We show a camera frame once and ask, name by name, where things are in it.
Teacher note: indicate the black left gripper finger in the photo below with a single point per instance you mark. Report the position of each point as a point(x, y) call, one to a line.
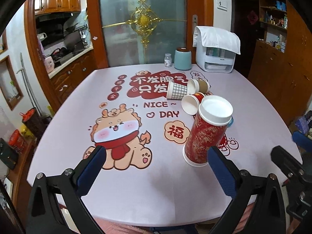
point(43, 212)
point(268, 213)

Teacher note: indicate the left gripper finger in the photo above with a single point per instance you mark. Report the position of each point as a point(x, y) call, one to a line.
point(300, 205)
point(302, 141)

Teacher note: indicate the tall red patterned cup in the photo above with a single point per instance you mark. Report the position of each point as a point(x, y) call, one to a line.
point(211, 122)

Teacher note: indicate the blue plastic cup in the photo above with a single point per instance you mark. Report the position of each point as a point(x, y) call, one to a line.
point(231, 122)

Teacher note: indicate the red paper cup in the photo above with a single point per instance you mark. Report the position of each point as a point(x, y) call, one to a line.
point(190, 103)

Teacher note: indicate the brown paper cup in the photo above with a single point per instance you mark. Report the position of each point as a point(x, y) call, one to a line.
point(198, 85)

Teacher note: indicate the grey checkered paper cup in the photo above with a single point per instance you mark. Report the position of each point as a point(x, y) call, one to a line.
point(176, 91)

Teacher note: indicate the wooden shelf cabinet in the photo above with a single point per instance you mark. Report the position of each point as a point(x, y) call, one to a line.
point(281, 66)

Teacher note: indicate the white countertop appliance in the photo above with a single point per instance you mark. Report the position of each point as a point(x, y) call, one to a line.
point(215, 59)

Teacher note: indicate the wooden kitchen counter cabinet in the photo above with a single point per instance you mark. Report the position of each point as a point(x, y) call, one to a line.
point(66, 78)

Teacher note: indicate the white folded cloth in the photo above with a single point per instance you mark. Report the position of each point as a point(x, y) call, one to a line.
point(213, 37)

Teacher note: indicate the printed cartoon tablecloth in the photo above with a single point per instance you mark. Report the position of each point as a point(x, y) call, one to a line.
point(145, 180)

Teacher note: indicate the teal ceramic canister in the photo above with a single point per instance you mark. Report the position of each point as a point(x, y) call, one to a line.
point(182, 59)

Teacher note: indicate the pink toaster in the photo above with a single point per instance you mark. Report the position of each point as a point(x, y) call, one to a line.
point(49, 64)

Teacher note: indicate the small white pill bottle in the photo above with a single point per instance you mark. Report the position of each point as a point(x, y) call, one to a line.
point(167, 60)

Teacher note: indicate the frosted glass door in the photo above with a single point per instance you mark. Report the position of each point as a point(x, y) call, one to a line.
point(142, 31)

